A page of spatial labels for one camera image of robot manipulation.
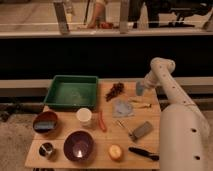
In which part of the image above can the blue plastic cup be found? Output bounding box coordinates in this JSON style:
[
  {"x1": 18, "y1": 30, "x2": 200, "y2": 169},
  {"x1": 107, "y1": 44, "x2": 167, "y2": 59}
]
[{"x1": 135, "y1": 82, "x2": 145, "y2": 96}]

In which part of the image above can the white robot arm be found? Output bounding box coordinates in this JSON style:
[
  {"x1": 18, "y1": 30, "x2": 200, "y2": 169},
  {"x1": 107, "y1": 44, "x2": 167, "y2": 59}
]
[{"x1": 143, "y1": 57, "x2": 210, "y2": 171}]

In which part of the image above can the white plastic cup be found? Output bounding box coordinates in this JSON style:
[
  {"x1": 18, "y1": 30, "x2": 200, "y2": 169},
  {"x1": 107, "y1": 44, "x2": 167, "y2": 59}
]
[{"x1": 76, "y1": 108, "x2": 92, "y2": 126}]

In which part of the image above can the small metal cup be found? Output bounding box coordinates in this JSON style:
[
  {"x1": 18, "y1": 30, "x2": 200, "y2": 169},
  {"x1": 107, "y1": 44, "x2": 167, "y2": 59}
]
[{"x1": 39, "y1": 142, "x2": 56, "y2": 159}]

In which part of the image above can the bunch of dark grapes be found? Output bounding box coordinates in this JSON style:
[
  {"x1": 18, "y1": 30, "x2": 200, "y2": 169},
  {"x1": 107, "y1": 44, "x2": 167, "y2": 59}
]
[{"x1": 105, "y1": 82, "x2": 124, "y2": 101}]

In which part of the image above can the blue cloth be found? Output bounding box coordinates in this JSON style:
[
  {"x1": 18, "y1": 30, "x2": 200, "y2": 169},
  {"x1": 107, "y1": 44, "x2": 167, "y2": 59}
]
[{"x1": 113, "y1": 100, "x2": 133, "y2": 117}]

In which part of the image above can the metal fork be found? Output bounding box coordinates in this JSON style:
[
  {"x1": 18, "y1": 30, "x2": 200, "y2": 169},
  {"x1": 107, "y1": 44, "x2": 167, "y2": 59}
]
[{"x1": 116, "y1": 120, "x2": 132, "y2": 136}]

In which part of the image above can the green plastic tray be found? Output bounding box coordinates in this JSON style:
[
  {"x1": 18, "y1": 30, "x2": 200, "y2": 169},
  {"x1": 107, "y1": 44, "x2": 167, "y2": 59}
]
[{"x1": 44, "y1": 75, "x2": 98, "y2": 110}]

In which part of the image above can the wooden table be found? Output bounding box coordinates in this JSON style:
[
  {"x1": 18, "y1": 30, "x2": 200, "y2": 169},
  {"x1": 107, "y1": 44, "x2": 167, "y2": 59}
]
[{"x1": 25, "y1": 82, "x2": 161, "y2": 171}]

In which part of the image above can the grey block sponge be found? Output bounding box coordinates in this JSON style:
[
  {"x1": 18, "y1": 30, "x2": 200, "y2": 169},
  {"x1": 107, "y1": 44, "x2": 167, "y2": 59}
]
[{"x1": 132, "y1": 121, "x2": 153, "y2": 142}]

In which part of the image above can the purple bowl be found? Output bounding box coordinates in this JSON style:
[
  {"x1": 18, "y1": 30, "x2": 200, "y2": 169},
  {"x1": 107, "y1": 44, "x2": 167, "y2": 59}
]
[{"x1": 63, "y1": 131, "x2": 94, "y2": 162}]

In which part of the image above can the brown bowl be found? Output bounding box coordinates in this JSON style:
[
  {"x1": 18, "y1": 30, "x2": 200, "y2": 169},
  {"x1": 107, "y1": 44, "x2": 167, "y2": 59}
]
[{"x1": 33, "y1": 111, "x2": 58, "y2": 134}]

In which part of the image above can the blue sponge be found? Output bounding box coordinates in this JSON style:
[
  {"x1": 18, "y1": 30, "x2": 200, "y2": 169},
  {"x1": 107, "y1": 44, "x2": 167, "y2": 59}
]
[{"x1": 34, "y1": 122, "x2": 55, "y2": 130}]

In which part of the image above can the black handled brush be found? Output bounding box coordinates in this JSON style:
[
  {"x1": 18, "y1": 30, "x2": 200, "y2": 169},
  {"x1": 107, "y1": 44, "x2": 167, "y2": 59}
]
[{"x1": 128, "y1": 147, "x2": 159, "y2": 161}]

